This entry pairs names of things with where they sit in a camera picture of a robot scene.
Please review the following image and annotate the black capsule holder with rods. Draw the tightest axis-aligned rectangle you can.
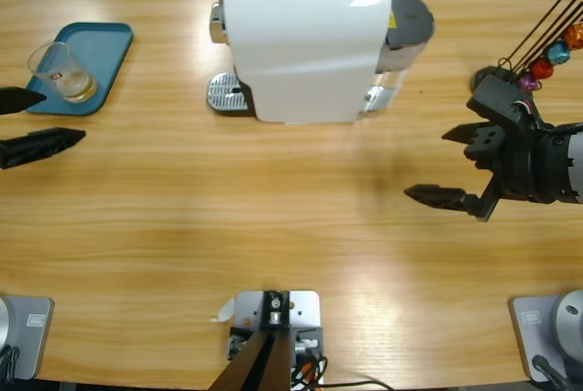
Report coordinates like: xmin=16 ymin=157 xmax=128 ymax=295
xmin=470 ymin=0 xmax=583 ymax=91

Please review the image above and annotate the white paper tab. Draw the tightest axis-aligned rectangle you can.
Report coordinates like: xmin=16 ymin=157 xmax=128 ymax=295
xmin=209 ymin=297 xmax=237 ymax=324

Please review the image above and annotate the metal drip tray grate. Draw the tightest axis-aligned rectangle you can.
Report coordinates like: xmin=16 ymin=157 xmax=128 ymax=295
xmin=207 ymin=71 xmax=256 ymax=118

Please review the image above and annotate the red coffee capsule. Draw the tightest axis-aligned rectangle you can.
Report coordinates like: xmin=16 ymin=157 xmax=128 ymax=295
xmin=530 ymin=57 xmax=555 ymax=81

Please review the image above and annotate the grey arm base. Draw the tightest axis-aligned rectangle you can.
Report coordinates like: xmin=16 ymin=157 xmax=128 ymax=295
xmin=508 ymin=289 xmax=583 ymax=384
xmin=0 ymin=294 xmax=56 ymax=382

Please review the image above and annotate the clear glass cup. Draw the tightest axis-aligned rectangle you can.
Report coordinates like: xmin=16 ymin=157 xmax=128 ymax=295
xmin=26 ymin=41 xmax=99 ymax=104

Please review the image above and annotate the purple coffee capsule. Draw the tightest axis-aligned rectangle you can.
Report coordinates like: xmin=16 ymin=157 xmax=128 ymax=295
xmin=518 ymin=72 xmax=541 ymax=93

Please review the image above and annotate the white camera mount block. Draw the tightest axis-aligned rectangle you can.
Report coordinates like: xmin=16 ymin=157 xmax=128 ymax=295
xmin=226 ymin=289 xmax=325 ymax=387

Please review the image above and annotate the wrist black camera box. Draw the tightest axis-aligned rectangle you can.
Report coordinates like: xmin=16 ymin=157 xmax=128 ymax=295
xmin=466 ymin=75 xmax=547 ymax=137

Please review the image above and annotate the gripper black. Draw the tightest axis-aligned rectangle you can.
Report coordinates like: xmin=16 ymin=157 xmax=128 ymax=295
xmin=404 ymin=120 xmax=570 ymax=223

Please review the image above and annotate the orange coffee capsule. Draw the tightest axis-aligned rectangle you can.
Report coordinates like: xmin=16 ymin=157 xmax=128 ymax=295
xmin=563 ymin=22 xmax=583 ymax=51

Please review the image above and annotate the white capsule coffee machine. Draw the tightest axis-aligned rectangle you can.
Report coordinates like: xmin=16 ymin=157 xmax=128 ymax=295
xmin=208 ymin=0 xmax=394 ymax=127

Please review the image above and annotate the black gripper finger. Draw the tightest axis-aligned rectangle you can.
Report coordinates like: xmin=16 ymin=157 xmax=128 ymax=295
xmin=0 ymin=86 xmax=48 ymax=116
xmin=0 ymin=128 xmax=87 ymax=170

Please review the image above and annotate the black base cable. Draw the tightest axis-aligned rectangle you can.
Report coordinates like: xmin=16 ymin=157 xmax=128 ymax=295
xmin=531 ymin=354 xmax=573 ymax=391
xmin=0 ymin=345 xmax=22 ymax=382

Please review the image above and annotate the blue coffee capsule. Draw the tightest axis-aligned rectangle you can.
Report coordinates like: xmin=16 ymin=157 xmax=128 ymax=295
xmin=546 ymin=42 xmax=571 ymax=65

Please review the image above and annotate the teal plastic tray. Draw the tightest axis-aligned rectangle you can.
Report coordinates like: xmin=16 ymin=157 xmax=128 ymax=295
xmin=25 ymin=21 xmax=135 ymax=117

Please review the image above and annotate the dark camera post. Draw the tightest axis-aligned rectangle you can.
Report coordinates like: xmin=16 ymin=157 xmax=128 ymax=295
xmin=208 ymin=290 xmax=293 ymax=391

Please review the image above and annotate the orange black cable bundle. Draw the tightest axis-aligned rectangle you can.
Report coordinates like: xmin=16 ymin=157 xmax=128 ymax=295
xmin=291 ymin=354 xmax=329 ymax=391

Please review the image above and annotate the thin black cable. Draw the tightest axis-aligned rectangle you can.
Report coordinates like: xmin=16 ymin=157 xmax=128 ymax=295
xmin=318 ymin=379 xmax=395 ymax=391

